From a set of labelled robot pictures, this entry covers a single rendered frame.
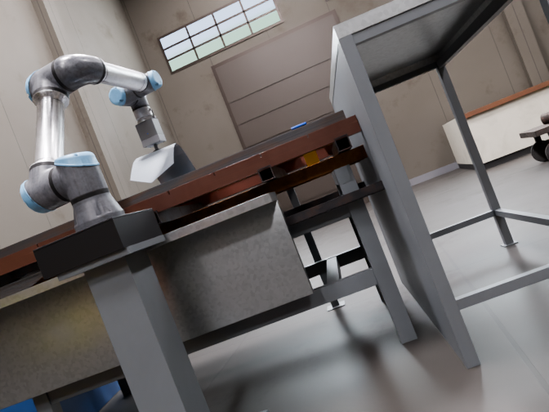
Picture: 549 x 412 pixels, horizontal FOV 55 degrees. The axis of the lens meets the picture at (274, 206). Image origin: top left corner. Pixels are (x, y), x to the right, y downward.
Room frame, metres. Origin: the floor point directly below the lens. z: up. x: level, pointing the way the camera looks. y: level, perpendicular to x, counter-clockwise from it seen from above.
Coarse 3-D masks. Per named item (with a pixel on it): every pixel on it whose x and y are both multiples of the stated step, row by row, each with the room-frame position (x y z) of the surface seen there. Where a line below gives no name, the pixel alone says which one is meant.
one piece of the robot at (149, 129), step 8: (152, 112) 2.28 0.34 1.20; (144, 120) 2.25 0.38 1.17; (152, 120) 2.25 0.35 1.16; (136, 128) 2.27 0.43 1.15; (144, 128) 2.26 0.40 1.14; (152, 128) 2.25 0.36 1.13; (160, 128) 2.30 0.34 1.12; (144, 136) 2.26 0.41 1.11; (152, 136) 2.25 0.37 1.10; (160, 136) 2.27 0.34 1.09; (144, 144) 2.26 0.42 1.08; (152, 144) 2.27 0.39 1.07
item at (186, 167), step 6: (174, 168) 2.48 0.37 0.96; (180, 168) 2.49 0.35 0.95; (186, 168) 2.50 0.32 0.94; (192, 168) 2.52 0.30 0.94; (162, 174) 2.48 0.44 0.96; (168, 174) 2.50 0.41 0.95; (174, 174) 2.51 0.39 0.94; (180, 174) 2.52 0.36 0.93; (162, 180) 2.52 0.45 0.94; (168, 180) 2.53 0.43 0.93
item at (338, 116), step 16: (304, 128) 1.91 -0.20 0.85; (272, 144) 1.92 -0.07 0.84; (224, 160) 1.94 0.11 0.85; (240, 160) 1.93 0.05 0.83; (192, 176) 1.95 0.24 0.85; (144, 192) 1.97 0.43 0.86; (160, 192) 1.97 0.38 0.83; (64, 224) 2.01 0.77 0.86; (32, 240) 2.02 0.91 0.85; (0, 256) 2.04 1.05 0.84
